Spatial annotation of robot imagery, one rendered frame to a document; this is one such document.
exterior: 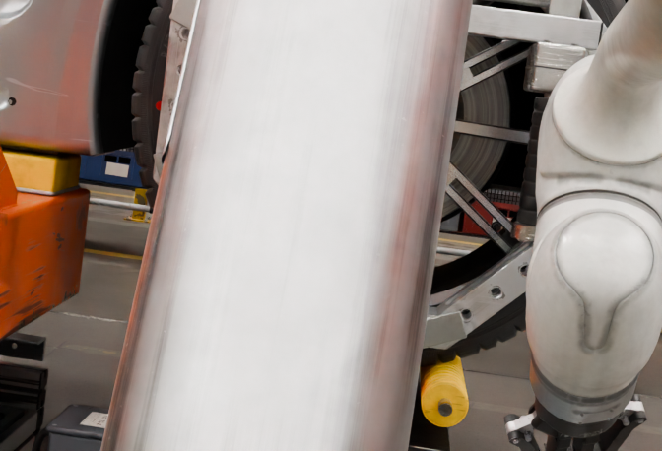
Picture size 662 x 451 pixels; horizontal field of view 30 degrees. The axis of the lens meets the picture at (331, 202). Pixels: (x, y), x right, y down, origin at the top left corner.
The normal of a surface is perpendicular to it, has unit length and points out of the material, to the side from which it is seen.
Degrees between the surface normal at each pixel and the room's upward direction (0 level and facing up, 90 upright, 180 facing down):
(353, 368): 72
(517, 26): 90
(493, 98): 90
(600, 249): 53
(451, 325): 90
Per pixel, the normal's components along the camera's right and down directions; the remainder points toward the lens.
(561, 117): -0.62, -0.33
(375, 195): 0.52, -0.18
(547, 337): -0.76, 0.53
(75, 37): -0.07, 0.09
